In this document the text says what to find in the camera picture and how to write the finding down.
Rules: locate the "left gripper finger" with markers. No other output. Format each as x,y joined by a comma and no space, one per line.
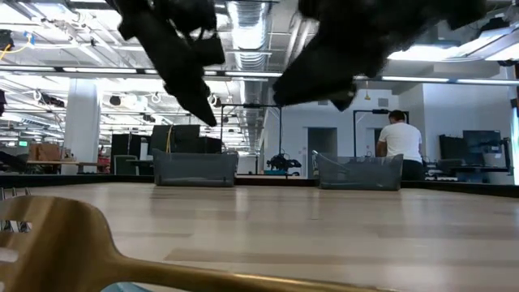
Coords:
172,77
196,81

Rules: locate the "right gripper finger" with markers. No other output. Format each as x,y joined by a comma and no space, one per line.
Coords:
340,89
308,73

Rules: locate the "gold fork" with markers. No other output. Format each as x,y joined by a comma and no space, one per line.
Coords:
61,251

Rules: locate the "black background robot arm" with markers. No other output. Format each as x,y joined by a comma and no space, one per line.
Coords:
281,162

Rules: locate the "yellow hanging pendant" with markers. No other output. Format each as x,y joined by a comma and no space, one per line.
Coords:
367,96

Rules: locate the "grey door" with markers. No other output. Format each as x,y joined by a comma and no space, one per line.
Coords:
322,142

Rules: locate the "black monitors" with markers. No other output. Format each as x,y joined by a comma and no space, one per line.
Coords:
182,138

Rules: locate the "black bar with lights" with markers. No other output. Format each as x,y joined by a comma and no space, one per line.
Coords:
101,70

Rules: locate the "person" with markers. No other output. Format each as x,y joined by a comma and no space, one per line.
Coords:
401,138

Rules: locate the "black cabinet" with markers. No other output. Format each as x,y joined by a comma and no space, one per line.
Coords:
125,144

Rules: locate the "grey plastic bin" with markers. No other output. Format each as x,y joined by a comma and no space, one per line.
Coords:
194,168
365,178

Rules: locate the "grey office chair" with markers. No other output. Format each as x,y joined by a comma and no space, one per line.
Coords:
125,166

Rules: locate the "red object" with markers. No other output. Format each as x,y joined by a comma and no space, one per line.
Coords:
104,162

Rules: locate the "white column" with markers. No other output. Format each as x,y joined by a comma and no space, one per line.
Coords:
81,142

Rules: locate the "cardboard box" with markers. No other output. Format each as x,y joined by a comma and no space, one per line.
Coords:
46,152

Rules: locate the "desk with black monitors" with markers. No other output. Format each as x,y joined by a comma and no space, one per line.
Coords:
482,142

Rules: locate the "green exit sign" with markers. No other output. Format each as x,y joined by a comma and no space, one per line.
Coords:
22,143

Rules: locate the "black ceiling device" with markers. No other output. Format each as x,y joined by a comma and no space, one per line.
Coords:
5,40

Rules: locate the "black stand frame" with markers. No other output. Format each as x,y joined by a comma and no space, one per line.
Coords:
379,111
251,106

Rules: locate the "silver ventilation duct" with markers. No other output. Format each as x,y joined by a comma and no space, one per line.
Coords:
247,24

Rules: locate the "black aluminium table frame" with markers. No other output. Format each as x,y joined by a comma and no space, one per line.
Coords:
121,178

